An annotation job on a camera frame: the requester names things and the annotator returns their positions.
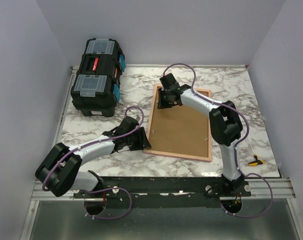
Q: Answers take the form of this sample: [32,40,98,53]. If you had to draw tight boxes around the black mounting base rail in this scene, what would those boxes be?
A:
[73,176,251,209]

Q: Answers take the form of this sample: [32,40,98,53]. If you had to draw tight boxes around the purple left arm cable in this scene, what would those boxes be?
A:
[42,106,145,221]

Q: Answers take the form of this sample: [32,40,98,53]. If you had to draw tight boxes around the black plastic toolbox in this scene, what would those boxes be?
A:
[70,38,126,118]

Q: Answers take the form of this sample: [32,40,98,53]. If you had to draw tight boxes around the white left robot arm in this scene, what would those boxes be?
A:
[35,116,152,198]

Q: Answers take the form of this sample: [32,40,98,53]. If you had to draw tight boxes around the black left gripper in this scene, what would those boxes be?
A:
[125,127,151,152]

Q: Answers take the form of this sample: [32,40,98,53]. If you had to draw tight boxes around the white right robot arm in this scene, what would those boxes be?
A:
[157,73,245,196]

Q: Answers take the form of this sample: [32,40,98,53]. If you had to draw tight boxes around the aluminium table rail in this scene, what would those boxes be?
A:
[31,65,76,201]

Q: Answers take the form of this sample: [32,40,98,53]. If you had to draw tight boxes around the pink picture frame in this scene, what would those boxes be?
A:
[143,84,213,162]

